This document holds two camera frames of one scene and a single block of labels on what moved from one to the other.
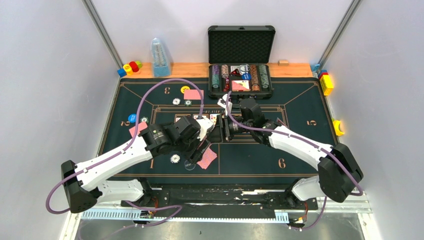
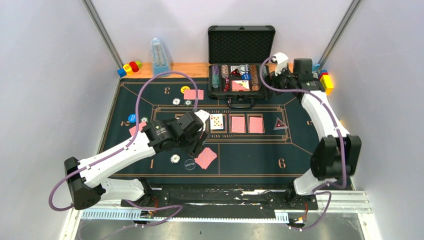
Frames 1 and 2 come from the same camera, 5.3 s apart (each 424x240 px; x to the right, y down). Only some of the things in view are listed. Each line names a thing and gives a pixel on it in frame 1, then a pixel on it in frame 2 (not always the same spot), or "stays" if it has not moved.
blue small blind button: x=132 y=118 stays
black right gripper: x=216 y=135 -> x=272 y=79
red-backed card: x=193 y=94 stays
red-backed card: x=208 y=156 stays
